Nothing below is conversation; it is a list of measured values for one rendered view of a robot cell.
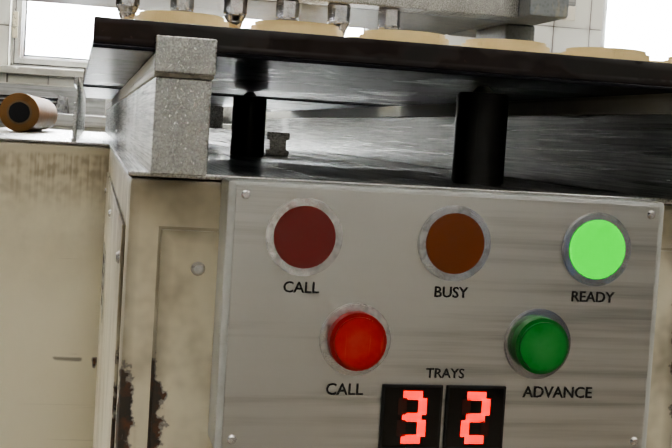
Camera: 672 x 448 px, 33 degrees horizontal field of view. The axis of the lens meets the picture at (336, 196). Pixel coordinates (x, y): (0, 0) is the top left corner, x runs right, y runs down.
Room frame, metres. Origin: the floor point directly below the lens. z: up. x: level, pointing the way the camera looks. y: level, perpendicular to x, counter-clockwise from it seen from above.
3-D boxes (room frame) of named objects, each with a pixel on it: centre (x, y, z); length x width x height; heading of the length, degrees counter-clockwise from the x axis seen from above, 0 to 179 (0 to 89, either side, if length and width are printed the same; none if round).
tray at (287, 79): (0.90, 0.00, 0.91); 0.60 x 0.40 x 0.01; 13
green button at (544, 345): (0.61, -0.11, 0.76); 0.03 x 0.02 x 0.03; 102
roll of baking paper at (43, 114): (1.97, 0.53, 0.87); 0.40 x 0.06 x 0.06; 10
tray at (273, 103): (1.58, 0.15, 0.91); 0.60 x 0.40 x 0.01; 12
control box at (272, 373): (0.62, -0.06, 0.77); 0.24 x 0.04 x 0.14; 102
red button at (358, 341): (0.59, -0.01, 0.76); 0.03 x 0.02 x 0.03; 102
